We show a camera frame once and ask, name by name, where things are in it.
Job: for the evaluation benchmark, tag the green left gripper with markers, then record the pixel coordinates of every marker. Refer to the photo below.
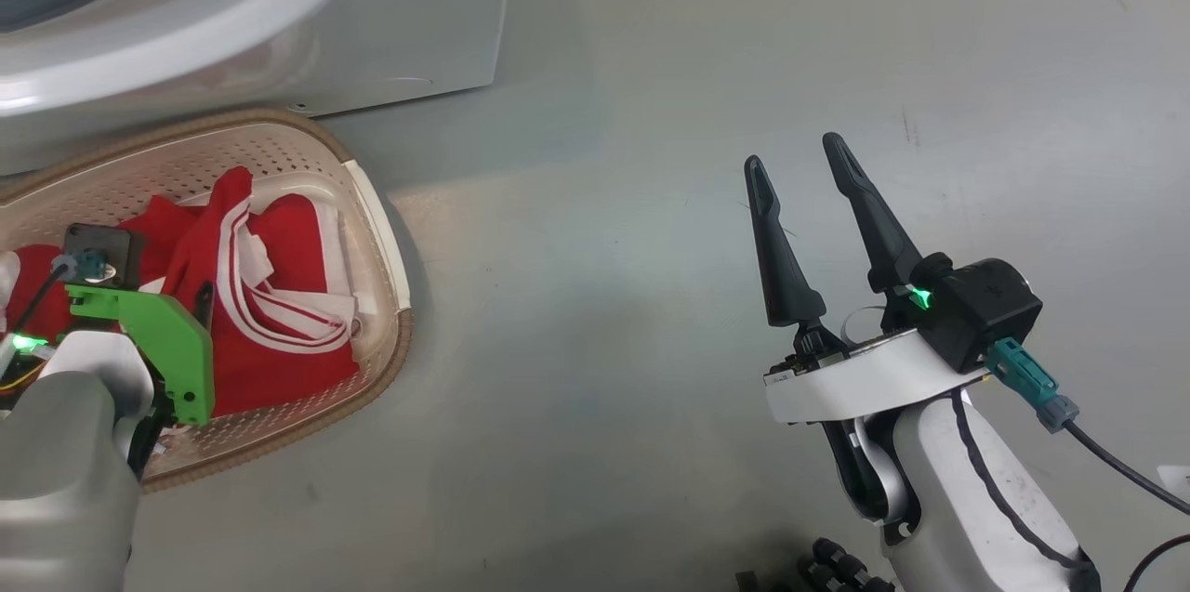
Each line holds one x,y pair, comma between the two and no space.
177,341

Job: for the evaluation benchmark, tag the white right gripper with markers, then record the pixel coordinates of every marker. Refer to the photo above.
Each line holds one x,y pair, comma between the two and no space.
865,378

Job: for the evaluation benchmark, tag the red jersey striped white trim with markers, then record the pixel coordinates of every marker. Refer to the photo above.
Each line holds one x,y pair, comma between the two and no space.
279,248

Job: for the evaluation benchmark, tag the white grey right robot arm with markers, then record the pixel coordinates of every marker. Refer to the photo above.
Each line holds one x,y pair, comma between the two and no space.
939,499

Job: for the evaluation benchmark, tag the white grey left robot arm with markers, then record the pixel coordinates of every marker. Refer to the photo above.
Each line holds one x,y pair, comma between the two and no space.
56,480

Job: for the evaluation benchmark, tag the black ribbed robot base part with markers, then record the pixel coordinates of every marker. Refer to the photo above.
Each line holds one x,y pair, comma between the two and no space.
837,569

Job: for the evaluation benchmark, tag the cream perforated laundry basket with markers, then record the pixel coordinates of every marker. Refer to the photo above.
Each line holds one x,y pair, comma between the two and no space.
288,146

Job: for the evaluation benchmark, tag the white front-load washing machine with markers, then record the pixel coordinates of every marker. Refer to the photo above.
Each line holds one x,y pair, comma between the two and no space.
418,16

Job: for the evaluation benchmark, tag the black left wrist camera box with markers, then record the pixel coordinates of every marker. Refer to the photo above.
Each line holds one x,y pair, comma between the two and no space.
116,248

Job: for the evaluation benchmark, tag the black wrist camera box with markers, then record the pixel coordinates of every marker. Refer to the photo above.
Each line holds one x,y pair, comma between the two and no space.
985,309
116,248

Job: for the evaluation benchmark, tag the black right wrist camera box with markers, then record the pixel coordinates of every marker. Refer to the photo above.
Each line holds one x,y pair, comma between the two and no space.
985,309

